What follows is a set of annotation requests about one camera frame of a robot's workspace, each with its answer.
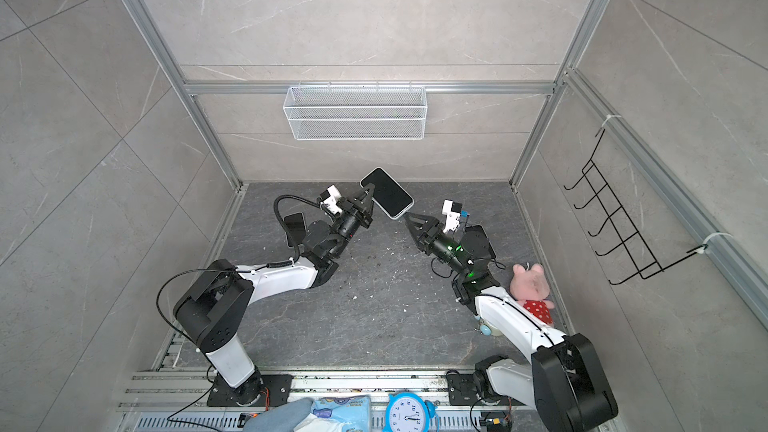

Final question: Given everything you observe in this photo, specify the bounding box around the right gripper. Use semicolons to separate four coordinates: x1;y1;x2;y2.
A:
406;213;471;280

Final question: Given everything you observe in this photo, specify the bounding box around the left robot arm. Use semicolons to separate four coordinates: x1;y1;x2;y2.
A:
173;185;375;391

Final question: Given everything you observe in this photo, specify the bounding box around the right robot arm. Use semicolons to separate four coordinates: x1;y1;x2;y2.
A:
404;213;619;431

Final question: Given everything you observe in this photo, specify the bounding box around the black phone right side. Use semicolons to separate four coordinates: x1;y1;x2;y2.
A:
460;225;496;261

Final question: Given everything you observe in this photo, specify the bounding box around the black phone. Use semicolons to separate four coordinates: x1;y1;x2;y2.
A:
460;225;496;261
283;212;306;247

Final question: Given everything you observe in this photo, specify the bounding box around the black phone far left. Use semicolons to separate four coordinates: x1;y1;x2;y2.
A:
283;212;306;247

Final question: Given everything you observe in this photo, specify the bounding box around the small blue white cup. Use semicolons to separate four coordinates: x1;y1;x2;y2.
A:
478;322;502;337

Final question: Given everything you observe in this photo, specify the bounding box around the pink pig plush toy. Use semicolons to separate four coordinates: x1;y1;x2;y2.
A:
509;264;555;326

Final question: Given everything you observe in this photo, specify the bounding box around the blue alarm clock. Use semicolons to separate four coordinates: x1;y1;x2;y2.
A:
382;391;438;432

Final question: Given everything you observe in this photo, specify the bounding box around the blue wet wipes pack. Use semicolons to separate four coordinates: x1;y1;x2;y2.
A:
294;396;372;432

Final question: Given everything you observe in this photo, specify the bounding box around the grey-blue cloth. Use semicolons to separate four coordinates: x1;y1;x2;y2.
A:
242;398;313;432

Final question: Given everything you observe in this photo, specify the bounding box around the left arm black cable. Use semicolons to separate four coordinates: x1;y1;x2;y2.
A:
272;194;322;262

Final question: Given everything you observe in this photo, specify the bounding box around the white wire mesh basket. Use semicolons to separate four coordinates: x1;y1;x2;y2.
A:
283;85;428;141

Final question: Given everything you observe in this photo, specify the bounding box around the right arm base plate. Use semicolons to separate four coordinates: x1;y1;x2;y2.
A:
445;370;522;407

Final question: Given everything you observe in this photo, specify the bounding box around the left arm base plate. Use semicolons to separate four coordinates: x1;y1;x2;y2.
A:
206;374;293;408

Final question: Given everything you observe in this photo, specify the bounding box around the black wire hook rack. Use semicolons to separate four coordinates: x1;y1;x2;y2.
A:
562;128;709;287

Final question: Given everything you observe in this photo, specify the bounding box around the aluminium rail front frame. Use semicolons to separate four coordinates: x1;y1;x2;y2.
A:
117;368;544;431

